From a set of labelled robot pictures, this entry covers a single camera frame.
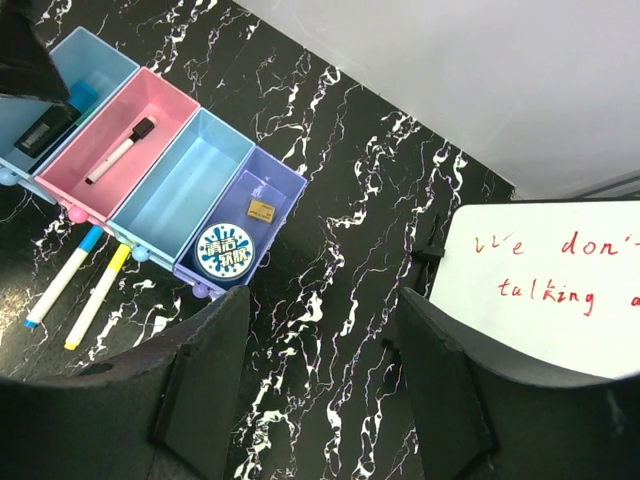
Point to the black marble mat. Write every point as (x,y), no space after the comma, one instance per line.
(322,392)

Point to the teal blue bin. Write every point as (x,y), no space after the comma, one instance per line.
(170,202)

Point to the blue capped white marker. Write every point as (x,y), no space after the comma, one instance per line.
(62,278)

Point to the white marker pen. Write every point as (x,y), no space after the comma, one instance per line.
(139,132)

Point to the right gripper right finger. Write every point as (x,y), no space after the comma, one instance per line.
(483,410)

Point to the yellow eraser block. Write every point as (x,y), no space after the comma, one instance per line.
(261,211)

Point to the yellow capped white marker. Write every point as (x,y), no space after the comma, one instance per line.
(83,322)

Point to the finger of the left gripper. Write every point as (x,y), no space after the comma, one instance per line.
(27,68)

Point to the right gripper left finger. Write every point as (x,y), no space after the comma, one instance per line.
(174,393)

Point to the green sharpener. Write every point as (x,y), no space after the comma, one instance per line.
(85,115)

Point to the purple bin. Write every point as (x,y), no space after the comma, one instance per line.
(263,177)

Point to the pink bin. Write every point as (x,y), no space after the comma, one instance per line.
(145,94)

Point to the white board with writing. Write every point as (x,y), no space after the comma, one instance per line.
(558,281)

